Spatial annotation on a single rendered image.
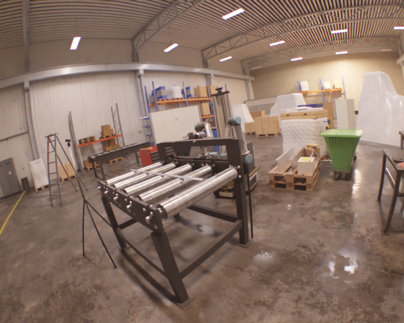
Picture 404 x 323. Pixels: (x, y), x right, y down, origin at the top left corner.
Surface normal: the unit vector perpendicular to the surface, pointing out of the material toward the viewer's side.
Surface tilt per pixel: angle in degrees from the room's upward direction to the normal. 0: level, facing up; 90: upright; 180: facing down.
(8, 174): 90
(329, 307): 0
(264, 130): 90
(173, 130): 90
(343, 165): 100
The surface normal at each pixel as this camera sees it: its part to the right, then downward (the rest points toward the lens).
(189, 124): 0.37, 0.15
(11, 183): 0.71, 0.04
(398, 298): -0.17, -0.96
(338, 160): -0.73, 0.44
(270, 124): -0.60, 0.28
